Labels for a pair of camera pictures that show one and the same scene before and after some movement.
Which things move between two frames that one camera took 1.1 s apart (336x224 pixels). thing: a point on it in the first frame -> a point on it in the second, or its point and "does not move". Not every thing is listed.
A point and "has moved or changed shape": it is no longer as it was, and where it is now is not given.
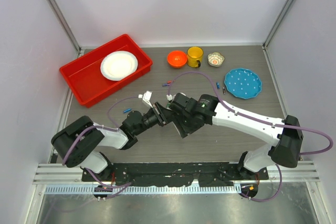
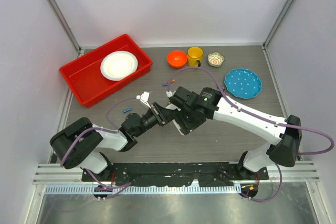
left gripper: [162, 114] does not move
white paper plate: [117, 65] does not move
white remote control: [176, 134] has moved or changed shape
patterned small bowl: [215, 59] does not move
